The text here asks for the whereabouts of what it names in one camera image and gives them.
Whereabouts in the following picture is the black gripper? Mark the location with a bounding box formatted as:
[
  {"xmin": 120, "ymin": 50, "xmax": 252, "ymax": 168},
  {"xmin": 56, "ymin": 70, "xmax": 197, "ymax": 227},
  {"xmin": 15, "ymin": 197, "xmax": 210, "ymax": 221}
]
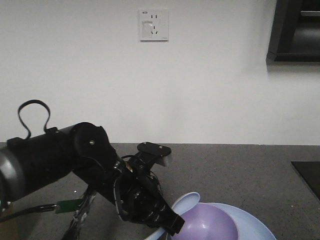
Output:
[{"xmin": 84, "ymin": 159, "xmax": 185, "ymax": 236}]

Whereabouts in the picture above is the light blue plastic spoon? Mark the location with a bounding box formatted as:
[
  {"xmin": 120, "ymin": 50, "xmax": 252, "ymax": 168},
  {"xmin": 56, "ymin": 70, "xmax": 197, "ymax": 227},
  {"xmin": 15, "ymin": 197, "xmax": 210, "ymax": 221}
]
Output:
[{"xmin": 172, "ymin": 191, "xmax": 201, "ymax": 215}]

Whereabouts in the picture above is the purple plastic bowl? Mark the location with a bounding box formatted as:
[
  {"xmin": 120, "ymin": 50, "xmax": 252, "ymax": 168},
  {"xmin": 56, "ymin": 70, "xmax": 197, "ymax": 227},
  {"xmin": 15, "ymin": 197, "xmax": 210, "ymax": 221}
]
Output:
[{"xmin": 168, "ymin": 203, "xmax": 239, "ymax": 240}]

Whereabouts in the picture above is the brown paper cup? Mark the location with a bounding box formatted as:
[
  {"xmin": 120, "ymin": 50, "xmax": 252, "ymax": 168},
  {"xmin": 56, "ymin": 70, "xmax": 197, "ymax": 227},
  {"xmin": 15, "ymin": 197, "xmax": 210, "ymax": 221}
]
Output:
[{"xmin": 0, "ymin": 203, "xmax": 20, "ymax": 240}]

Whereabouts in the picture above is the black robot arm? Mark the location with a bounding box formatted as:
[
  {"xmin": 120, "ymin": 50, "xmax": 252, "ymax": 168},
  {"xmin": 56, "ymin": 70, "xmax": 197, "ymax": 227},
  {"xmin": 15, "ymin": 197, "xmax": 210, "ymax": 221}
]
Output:
[{"xmin": 0, "ymin": 122, "xmax": 185, "ymax": 235}]

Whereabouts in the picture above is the light blue plastic plate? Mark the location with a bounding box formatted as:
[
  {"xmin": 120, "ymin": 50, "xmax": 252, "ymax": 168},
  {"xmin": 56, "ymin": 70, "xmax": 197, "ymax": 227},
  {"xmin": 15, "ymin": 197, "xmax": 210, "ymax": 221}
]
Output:
[{"xmin": 205, "ymin": 203, "xmax": 276, "ymax": 240}]

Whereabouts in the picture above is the green circuit board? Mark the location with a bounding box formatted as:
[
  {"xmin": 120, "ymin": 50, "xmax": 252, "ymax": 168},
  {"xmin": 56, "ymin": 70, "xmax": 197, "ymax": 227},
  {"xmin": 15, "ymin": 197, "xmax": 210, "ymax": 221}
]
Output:
[{"xmin": 54, "ymin": 198, "xmax": 83, "ymax": 214}]

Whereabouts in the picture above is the black induction cooktop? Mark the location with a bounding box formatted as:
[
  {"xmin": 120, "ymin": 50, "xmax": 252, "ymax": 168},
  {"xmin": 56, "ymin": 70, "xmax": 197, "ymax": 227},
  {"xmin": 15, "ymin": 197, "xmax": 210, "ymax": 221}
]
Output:
[{"xmin": 291, "ymin": 161, "xmax": 320, "ymax": 199}]

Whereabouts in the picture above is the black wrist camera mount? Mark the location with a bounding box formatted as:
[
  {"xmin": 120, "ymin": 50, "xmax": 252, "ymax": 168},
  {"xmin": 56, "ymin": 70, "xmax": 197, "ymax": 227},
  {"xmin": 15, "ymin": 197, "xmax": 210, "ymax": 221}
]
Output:
[{"xmin": 127, "ymin": 142, "xmax": 172, "ymax": 173}]

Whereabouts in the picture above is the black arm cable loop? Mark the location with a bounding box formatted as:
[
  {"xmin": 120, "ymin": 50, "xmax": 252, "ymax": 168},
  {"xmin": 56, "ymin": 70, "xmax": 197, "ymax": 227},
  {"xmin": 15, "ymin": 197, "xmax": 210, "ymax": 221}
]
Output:
[{"xmin": 17, "ymin": 99, "xmax": 58, "ymax": 140}]

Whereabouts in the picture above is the white wall power socket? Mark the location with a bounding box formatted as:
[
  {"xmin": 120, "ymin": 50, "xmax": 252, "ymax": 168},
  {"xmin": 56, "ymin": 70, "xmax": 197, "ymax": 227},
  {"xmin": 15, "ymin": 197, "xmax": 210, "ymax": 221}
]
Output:
[{"xmin": 138, "ymin": 8, "xmax": 169, "ymax": 42}]

